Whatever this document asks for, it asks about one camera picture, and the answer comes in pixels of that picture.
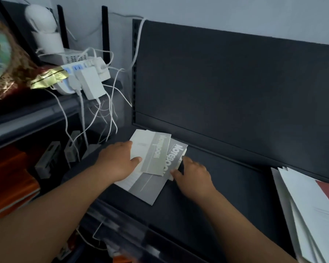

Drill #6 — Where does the plain white notebook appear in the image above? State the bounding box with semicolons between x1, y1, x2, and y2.
271;167;313;263

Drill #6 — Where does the dark grey notebook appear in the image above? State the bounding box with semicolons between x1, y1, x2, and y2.
114;138;188;206

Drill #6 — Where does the black shelf back panel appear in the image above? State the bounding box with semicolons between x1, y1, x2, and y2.
132;18;329;187

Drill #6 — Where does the person's right hand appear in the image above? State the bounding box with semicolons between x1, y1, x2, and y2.
171;156;218;201

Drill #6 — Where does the white plug adapter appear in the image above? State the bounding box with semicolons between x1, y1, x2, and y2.
64;131;82;162

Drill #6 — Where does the black shelf upright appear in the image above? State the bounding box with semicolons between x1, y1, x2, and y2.
57;4;69;49
101;5;111;63

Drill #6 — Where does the thin white cable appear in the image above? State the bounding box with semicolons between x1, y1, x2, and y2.
45;89;82;162
88;67;133;144

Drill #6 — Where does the orange box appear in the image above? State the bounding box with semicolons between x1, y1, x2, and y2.
0;149;41;218

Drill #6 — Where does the gold foil gift packet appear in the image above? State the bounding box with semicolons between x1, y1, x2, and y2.
0;10;69;108

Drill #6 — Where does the person's left hand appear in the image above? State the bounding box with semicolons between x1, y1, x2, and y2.
96;141;142;183

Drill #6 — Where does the white power strip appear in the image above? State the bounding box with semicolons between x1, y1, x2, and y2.
50;57;112;95

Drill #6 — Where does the white notebook with red cover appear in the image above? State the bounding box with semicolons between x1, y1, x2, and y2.
277;167;329;263

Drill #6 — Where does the white power adapter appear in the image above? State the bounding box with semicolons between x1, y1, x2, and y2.
75;68;106;101

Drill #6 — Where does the person's right forearm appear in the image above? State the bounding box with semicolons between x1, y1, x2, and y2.
193;187;300;263

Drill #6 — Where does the white and grey notebook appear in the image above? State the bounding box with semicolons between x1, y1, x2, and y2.
129;129;172;177

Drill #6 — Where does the white router box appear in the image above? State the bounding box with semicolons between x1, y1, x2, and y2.
39;48;97;66

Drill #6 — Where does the grey shelf rail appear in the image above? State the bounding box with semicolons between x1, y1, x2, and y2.
0;97;84;151

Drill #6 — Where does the person's left forearm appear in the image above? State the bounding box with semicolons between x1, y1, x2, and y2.
0;161;118;263

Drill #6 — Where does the white security camera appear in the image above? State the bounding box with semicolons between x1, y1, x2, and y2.
24;4;65;54

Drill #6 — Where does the thick white cable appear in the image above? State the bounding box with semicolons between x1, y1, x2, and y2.
76;90;89;149
131;18;148;69

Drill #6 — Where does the clear plastic shelf rail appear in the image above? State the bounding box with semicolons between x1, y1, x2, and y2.
78;198;187;263

